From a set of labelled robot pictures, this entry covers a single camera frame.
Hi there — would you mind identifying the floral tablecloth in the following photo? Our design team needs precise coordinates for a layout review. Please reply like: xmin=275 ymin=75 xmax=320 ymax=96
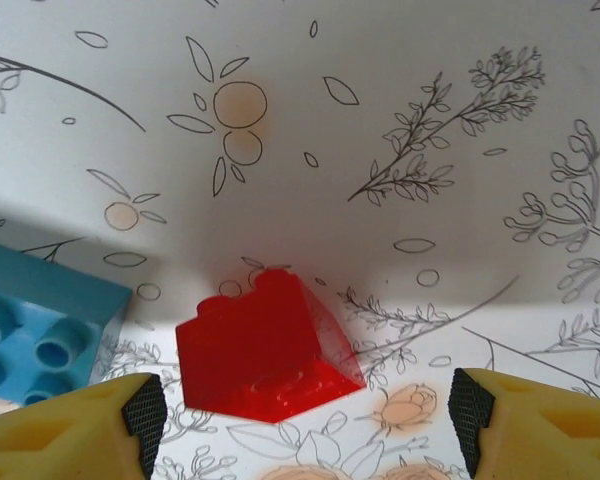
xmin=0 ymin=0 xmax=600 ymax=480

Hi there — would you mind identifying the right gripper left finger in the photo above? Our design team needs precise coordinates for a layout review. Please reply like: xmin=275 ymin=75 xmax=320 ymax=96
xmin=0 ymin=372 xmax=169 ymax=480

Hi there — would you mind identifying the blue lego brick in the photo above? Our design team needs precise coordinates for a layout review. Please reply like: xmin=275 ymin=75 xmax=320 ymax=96
xmin=0 ymin=238 xmax=134 ymax=406

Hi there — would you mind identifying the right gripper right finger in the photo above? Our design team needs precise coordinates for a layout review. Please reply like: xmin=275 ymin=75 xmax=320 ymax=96
xmin=447 ymin=367 xmax=600 ymax=480

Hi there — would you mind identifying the red lego brick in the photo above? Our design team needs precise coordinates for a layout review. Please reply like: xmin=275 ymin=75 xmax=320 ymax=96
xmin=174 ymin=267 xmax=369 ymax=425

